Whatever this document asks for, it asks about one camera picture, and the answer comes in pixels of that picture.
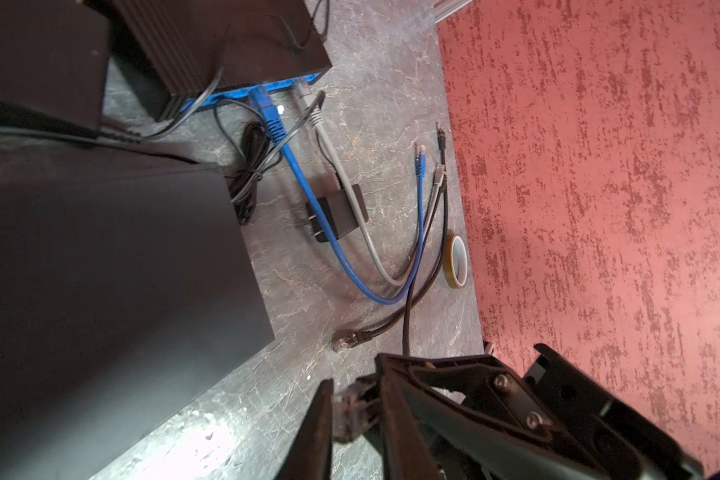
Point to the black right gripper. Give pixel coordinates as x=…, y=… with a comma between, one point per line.
x=484, y=420

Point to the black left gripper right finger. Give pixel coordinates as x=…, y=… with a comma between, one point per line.
x=405, y=454

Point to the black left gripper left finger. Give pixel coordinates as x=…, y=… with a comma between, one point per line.
x=310, y=455

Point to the black network switch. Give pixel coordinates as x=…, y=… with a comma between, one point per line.
x=122, y=299
x=170, y=52

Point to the black power adapter with cable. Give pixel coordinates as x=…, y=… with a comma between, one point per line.
x=255, y=145

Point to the brown tape roll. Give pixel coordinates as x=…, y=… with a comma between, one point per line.
x=455, y=262

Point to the aluminium right corner post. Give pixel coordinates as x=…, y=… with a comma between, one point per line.
x=445, y=8

